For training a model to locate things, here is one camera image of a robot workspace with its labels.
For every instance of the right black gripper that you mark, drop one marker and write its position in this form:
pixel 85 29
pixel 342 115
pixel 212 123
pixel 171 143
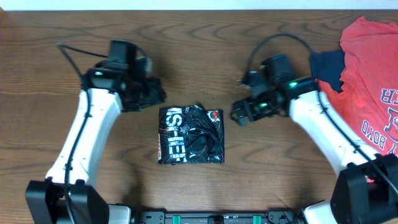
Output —
pixel 255 114

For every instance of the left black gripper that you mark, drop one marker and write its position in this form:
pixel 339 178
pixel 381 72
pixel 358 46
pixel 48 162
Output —
pixel 152 94

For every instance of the black orange-patterned jersey shirt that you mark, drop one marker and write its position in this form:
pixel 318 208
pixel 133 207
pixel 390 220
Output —
pixel 190 135

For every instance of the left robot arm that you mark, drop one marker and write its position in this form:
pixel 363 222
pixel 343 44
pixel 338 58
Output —
pixel 68 193

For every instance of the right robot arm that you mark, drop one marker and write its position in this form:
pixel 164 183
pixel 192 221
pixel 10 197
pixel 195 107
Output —
pixel 366 186

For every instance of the navy blue garment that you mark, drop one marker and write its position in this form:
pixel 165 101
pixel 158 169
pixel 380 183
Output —
pixel 327 67

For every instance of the red printed t-shirt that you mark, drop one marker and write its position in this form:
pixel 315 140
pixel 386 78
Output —
pixel 366 95

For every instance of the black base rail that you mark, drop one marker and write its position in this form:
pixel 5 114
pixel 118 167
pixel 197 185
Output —
pixel 202 217

